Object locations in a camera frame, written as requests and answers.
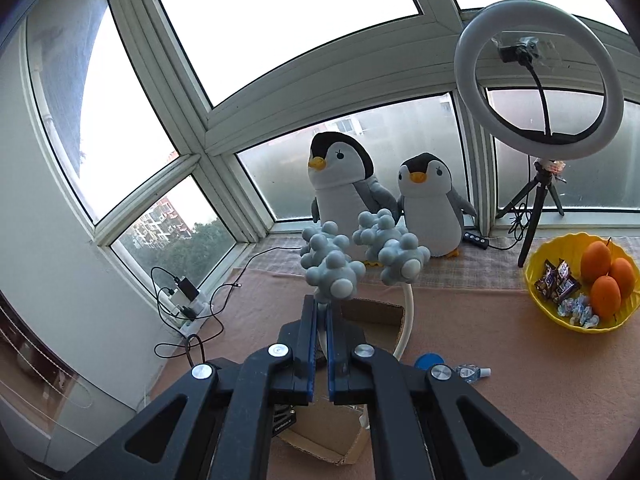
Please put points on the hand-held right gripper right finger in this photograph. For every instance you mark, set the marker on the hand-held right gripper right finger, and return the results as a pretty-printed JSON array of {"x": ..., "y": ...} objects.
[{"x": 330, "y": 355}]

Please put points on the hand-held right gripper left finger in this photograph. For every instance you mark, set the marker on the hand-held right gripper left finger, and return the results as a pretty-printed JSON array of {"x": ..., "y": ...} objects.
[{"x": 311, "y": 360}]

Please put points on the brown cardboard box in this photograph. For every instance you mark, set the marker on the brown cardboard box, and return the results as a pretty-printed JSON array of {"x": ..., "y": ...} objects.
[{"x": 375, "y": 312}]

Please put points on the grey knobbly ball massager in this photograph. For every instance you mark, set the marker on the grey knobbly ball massager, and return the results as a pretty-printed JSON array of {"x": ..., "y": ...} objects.
[{"x": 340, "y": 280}]

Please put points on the blue round lid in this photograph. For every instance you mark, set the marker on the blue round lid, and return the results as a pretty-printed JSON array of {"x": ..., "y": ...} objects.
[{"x": 429, "y": 361}]

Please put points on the white power strip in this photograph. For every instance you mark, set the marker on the white power strip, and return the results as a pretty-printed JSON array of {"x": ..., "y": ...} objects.
[{"x": 197, "y": 312}]

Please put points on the small black plug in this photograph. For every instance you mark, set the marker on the small black plug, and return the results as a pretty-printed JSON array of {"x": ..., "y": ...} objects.
[{"x": 188, "y": 312}]

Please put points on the small clear bottle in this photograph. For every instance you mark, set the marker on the small clear bottle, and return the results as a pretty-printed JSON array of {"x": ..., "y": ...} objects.
[{"x": 470, "y": 372}]

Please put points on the black charger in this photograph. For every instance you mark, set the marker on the black charger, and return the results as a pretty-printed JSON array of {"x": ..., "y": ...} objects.
[{"x": 187, "y": 287}]

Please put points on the large plush penguin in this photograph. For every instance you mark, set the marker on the large plush penguin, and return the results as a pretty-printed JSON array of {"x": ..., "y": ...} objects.
[{"x": 340, "y": 185}]

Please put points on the checked beige cloth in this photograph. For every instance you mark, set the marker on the checked beige cloth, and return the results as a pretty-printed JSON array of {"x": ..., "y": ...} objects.
[{"x": 480, "y": 270}]

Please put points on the small plush penguin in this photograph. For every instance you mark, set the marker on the small plush penguin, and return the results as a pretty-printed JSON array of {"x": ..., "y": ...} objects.
[{"x": 430, "y": 210}]

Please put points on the black inline remote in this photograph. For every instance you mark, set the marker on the black inline remote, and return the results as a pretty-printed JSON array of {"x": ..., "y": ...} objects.
[{"x": 476, "y": 240}]

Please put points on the yellow plastic bowl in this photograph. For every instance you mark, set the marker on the yellow plastic bowl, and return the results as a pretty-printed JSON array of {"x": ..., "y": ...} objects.
[{"x": 545, "y": 310}]

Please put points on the pile of dark wrapped candies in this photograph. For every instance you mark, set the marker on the pile of dark wrapped candies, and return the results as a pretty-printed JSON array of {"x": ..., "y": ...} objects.
[{"x": 555, "y": 282}]

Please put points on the pile of blue wrapped candies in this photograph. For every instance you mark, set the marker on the pile of blue wrapped candies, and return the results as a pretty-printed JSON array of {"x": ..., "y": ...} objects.
[{"x": 580, "y": 312}]

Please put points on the black gooseneck phone clamp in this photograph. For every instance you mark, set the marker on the black gooseneck phone clamp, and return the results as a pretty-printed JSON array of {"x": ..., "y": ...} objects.
[{"x": 520, "y": 50}]

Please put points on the white window frame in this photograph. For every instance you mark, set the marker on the white window frame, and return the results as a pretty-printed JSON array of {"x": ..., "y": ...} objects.
[{"x": 200, "y": 125}]

